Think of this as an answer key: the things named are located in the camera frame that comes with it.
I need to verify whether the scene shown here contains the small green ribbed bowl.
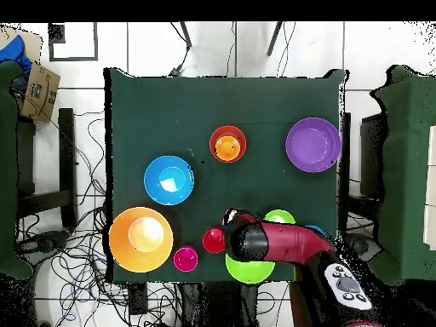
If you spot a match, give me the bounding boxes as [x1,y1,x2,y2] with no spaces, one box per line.
[264,209,296,225]

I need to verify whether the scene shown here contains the orange plastic cup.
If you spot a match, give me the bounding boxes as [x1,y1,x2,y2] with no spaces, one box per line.
[215,135,242,163]

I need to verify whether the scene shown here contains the orange plastic bowl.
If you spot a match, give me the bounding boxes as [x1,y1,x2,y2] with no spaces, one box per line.
[209,124,248,164]

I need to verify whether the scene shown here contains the purple plastic bowl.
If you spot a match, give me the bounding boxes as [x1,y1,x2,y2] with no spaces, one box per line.
[284,117,342,174]

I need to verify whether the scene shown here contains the red plastic cup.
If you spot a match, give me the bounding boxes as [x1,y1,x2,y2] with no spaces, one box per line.
[202,227,227,255]

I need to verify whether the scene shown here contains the large green plastic bowl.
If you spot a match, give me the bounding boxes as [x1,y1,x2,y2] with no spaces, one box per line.
[225,253,276,284]

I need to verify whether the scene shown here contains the pink plastic cup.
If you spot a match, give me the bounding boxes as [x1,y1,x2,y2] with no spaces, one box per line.
[172,245,199,273]

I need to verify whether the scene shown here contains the small blue plastic bowl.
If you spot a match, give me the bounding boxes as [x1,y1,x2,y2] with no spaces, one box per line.
[304,224,330,240]

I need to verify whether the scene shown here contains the large blue plastic bowl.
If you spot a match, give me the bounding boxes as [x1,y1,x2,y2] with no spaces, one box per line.
[143,155,196,206]

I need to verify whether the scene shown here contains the yellow plastic bowl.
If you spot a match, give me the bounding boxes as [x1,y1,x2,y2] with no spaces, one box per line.
[108,206,175,274]

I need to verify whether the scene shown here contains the dark green tablecloth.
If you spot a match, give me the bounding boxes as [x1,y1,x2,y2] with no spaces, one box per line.
[103,66,351,284]

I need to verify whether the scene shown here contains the black power strip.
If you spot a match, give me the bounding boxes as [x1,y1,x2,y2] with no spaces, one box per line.
[127,282,150,317]

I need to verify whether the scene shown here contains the green cloth on side table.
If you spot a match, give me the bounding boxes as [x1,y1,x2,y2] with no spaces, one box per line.
[370,65,436,286]
[0,60,34,279]

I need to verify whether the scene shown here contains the black bench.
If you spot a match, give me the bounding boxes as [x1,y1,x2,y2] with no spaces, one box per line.
[16,107,78,228]

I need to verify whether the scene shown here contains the grey base with black knob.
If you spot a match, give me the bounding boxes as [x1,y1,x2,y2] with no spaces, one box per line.
[20,229,72,255]

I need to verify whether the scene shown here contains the cardboard box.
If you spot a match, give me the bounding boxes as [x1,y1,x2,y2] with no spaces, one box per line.
[0,26,61,123]

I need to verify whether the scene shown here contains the blue cloth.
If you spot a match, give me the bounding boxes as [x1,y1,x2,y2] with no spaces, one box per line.
[0,34,32,74]

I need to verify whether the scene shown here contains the tangled floor cables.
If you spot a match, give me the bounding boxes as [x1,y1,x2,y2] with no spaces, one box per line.
[14,112,181,327]

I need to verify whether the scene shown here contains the black square frame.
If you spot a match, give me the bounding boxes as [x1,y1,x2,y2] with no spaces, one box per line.
[47,22,100,63]

